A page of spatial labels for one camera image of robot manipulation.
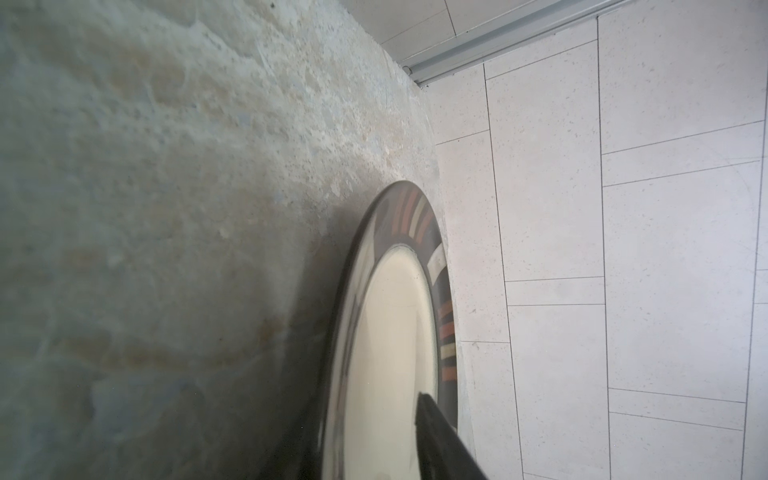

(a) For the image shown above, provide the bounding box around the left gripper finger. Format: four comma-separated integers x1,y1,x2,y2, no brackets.
415,393,487,480

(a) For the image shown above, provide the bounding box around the left aluminium corner profile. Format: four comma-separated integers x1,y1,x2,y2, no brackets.
398,0,624,86

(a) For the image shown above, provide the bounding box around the dark striped rim plate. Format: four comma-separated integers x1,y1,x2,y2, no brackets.
257,179,460,480

